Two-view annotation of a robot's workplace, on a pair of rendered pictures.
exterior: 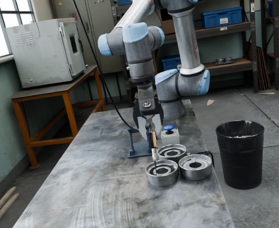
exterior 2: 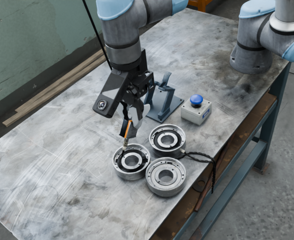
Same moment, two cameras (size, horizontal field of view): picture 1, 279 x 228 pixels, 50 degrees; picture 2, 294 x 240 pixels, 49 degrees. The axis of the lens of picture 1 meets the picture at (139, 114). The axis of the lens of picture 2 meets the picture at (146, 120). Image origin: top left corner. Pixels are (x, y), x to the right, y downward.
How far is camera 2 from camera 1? 0.65 m
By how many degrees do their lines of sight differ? 41
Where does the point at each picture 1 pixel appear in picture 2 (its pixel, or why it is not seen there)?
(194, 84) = (278, 45)
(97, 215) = (47, 173)
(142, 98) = (104, 92)
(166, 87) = (246, 29)
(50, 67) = not seen: outside the picture
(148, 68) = (121, 56)
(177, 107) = (254, 60)
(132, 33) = (100, 7)
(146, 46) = (121, 29)
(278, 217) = not seen: outside the picture
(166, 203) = (102, 202)
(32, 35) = not seen: outside the picture
